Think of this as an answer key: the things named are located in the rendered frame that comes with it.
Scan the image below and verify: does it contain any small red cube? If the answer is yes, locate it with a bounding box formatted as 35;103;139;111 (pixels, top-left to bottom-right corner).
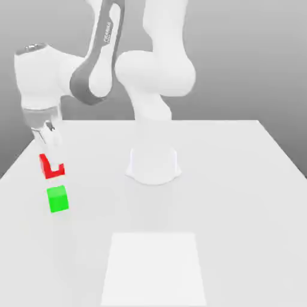
38;153;66;180

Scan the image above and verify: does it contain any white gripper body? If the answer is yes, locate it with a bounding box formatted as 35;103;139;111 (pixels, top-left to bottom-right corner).
31;125;64;154

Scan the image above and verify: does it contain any small green cube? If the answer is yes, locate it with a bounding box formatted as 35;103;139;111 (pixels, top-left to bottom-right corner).
46;185;70;213

